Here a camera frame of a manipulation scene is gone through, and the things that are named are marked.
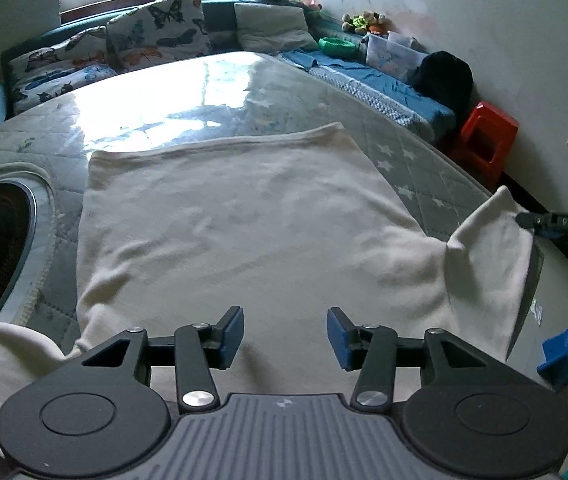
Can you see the right butterfly print pillow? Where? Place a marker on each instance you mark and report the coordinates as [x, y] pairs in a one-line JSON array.
[[159, 32]]

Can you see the clear plastic storage box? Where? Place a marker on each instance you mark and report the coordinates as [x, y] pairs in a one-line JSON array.
[[391, 58]]

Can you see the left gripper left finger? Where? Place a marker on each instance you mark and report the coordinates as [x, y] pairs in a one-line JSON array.
[[193, 351]]

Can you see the blue plastic handle piece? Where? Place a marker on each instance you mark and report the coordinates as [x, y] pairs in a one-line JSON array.
[[554, 368]]

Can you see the cream knit sweater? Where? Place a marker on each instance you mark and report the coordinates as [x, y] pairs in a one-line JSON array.
[[287, 227]]

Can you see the butterfly print pillow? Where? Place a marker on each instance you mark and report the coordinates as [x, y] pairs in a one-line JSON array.
[[43, 74], [159, 32]]

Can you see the blue corner sofa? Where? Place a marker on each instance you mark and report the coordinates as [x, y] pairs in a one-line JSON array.
[[427, 118]]

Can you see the colourful toy near panda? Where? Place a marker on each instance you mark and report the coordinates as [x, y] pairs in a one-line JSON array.
[[313, 5]]

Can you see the small plush toys pile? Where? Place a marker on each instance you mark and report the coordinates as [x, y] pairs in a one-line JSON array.
[[366, 23]]

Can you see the green plastic bowl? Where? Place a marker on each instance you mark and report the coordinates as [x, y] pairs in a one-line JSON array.
[[338, 48]]

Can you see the red plastic stool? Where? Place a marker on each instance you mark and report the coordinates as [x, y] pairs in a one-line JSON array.
[[485, 141]]

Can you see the left butterfly print pillow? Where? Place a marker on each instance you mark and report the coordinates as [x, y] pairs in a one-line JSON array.
[[43, 74]]

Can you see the black bag on sofa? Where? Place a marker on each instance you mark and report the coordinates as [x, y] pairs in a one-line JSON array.
[[446, 79]]

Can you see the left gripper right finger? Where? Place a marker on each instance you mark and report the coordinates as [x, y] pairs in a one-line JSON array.
[[376, 352]]

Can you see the grey plain cushion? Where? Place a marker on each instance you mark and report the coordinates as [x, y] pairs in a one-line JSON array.
[[267, 28]]

